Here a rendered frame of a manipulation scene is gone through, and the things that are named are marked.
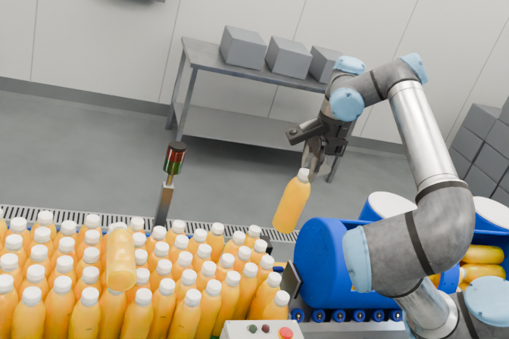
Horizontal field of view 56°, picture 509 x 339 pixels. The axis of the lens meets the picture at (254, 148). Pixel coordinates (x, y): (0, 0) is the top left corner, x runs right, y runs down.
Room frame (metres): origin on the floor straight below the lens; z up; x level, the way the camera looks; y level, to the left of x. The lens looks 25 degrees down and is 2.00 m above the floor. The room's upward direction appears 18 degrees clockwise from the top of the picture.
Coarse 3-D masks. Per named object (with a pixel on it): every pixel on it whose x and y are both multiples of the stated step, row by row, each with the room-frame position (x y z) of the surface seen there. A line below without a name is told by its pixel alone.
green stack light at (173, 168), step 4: (164, 160) 1.41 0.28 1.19; (168, 160) 1.39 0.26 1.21; (164, 164) 1.40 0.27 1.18; (168, 164) 1.39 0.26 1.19; (172, 164) 1.39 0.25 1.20; (176, 164) 1.40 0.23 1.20; (180, 164) 1.41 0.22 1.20; (164, 168) 1.40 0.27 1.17; (168, 168) 1.39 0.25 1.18; (172, 168) 1.39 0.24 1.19; (176, 168) 1.40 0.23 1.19; (180, 168) 1.41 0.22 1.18; (168, 172) 1.39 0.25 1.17; (172, 172) 1.39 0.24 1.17; (176, 172) 1.40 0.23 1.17; (180, 172) 1.42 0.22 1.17
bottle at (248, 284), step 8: (240, 272) 1.12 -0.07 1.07; (240, 280) 1.10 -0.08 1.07; (248, 280) 1.10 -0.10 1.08; (256, 280) 1.12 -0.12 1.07; (240, 288) 1.09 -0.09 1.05; (248, 288) 1.09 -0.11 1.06; (256, 288) 1.11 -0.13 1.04; (240, 296) 1.09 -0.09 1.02; (248, 296) 1.09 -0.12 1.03; (240, 304) 1.09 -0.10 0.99; (248, 304) 1.10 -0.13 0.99; (240, 312) 1.09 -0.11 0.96; (232, 320) 1.09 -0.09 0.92
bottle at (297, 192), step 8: (296, 176) 1.22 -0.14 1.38; (288, 184) 1.22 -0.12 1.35; (296, 184) 1.19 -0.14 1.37; (304, 184) 1.20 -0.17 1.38; (288, 192) 1.20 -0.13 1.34; (296, 192) 1.18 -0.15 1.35; (304, 192) 1.19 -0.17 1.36; (288, 200) 1.19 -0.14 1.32; (296, 200) 1.18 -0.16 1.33; (304, 200) 1.19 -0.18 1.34; (280, 208) 1.20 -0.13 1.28; (288, 208) 1.19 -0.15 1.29; (296, 208) 1.19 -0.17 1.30; (280, 216) 1.20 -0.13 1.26; (288, 216) 1.19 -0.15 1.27; (296, 216) 1.20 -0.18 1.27; (272, 224) 1.22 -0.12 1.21; (280, 224) 1.19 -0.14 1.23; (288, 224) 1.19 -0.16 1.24; (296, 224) 1.22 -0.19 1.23; (288, 232) 1.20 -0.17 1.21
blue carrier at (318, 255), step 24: (312, 240) 1.30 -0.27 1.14; (336, 240) 1.22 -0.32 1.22; (480, 240) 1.70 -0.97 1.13; (504, 240) 1.68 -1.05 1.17; (312, 264) 1.26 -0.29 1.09; (336, 264) 1.16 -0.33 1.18; (504, 264) 1.63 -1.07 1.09; (312, 288) 1.21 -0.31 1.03; (336, 288) 1.14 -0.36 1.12; (456, 288) 1.32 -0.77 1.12
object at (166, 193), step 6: (162, 186) 1.41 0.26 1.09; (168, 186) 1.41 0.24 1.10; (162, 192) 1.40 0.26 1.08; (168, 192) 1.41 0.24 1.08; (162, 198) 1.40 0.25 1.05; (168, 198) 1.41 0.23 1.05; (162, 204) 1.40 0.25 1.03; (168, 204) 1.41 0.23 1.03; (156, 210) 1.42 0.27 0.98; (162, 210) 1.40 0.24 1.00; (168, 210) 1.41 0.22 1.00; (156, 216) 1.40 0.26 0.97; (162, 216) 1.41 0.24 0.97; (156, 222) 1.40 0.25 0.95; (162, 222) 1.41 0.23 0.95
